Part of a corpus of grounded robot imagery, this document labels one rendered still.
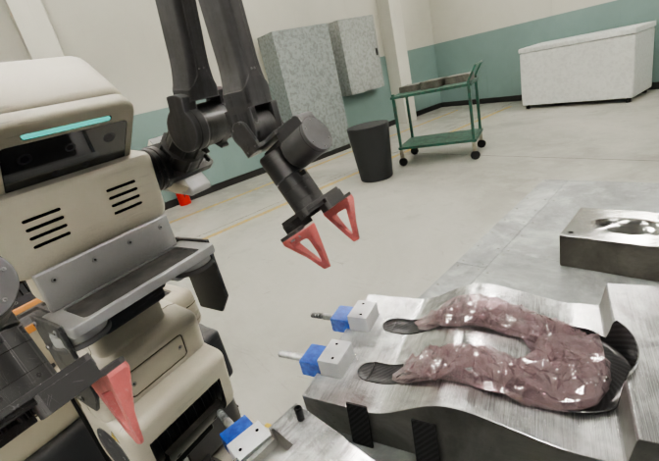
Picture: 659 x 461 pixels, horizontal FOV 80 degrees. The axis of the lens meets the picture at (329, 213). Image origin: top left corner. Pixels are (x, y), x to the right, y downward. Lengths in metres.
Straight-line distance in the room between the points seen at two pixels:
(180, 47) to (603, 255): 0.85
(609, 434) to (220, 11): 0.70
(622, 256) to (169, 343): 0.86
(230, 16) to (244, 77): 0.09
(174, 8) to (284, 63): 5.37
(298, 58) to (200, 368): 5.62
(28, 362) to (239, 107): 0.42
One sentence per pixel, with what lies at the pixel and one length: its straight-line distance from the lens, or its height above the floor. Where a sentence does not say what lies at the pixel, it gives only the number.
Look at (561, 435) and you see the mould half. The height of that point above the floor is 0.87.
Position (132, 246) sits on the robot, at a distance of 0.74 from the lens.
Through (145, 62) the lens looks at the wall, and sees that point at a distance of 5.90.
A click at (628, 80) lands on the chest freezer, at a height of 0.29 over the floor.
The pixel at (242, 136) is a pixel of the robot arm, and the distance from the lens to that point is 0.65.
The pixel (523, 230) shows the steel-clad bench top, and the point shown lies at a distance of 1.10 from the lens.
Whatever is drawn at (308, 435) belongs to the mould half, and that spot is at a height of 0.89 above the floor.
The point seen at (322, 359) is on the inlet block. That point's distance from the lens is 0.62.
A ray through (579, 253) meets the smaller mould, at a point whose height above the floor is 0.83.
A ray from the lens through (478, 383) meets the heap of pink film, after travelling 0.53.
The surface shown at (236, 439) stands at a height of 0.85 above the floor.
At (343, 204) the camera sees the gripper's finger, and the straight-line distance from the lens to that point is 0.68.
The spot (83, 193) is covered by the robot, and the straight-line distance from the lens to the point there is 0.72.
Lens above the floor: 1.28
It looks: 20 degrees down
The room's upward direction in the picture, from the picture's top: 13 degrees counter-clockwise
